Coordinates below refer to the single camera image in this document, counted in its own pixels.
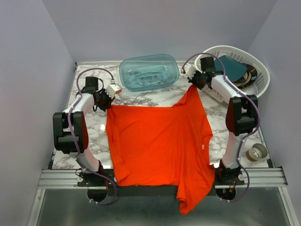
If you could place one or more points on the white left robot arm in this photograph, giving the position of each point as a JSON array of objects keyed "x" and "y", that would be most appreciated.
[{"x": 70, "y": 128}]

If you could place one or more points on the orange t shirt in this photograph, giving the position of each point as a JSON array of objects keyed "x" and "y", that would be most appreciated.
[{"x": 155, "y": 146}]

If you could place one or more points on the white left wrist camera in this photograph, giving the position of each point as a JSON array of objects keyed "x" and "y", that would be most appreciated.
[{"x": 113, "y": 89}]

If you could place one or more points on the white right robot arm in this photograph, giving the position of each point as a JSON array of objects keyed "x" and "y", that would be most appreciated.
[{"x": 242, "y": 118}]

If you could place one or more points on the clear blue plastic tub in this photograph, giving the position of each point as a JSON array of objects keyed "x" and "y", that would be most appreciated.
[{"x": 148, "y": 72}]

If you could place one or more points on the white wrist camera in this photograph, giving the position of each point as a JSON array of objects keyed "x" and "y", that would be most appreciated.
[
  {"x": 113, "y": 89},
  {"x": 188, "y": 71}
]

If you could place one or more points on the beige tape roll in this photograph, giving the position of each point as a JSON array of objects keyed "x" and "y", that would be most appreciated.
[{"x": 256, "y": 152}]

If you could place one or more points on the dark round plate stack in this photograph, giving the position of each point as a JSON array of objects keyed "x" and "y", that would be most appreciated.
[{"x": 248, "y": 78}]

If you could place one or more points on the white plastic laundry basket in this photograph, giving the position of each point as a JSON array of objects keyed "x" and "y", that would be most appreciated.
[{"x": 263, "y": 78}]

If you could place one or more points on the aluminium extrusion rail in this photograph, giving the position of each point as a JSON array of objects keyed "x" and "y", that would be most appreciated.
[{"x": 259, "y": 177}]

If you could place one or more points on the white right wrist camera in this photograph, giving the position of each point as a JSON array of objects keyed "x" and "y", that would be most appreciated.
[{"x": 188, "y": 71}]

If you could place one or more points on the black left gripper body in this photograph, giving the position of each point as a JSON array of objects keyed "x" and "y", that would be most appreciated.
[{"x": 105, "y": 100}]

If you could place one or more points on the teal square plate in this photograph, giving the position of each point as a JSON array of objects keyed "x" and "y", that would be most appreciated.
[{"x": 234, "y": 69}]

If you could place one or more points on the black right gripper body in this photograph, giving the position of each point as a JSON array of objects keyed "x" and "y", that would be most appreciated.
[{"x": 197, "y": 80}]

